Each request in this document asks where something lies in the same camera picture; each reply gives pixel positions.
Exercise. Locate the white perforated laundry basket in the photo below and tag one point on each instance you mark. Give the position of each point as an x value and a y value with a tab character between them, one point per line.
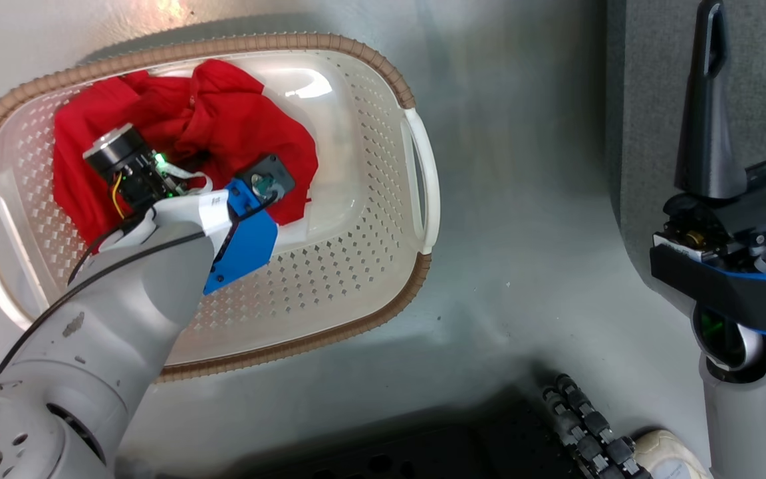
356	266

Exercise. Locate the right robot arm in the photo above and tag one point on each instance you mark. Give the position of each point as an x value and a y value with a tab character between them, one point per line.
755	426

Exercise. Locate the dark robot base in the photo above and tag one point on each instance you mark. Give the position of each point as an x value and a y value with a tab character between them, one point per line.
423	459

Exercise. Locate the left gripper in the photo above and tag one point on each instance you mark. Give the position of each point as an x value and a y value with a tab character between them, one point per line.
131	169

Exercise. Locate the white rounded base cover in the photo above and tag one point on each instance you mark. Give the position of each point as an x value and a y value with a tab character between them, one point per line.
669	459

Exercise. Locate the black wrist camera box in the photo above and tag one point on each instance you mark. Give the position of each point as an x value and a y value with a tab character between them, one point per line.
270	174

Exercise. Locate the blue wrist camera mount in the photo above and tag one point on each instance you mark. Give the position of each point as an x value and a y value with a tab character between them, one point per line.
250	243

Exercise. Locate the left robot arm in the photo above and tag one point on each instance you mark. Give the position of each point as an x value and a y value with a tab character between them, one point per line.
110	326

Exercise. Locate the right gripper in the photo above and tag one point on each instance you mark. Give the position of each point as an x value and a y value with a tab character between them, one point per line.
742	253

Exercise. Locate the red cloth garment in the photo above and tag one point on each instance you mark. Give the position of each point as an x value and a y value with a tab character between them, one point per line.
237	126

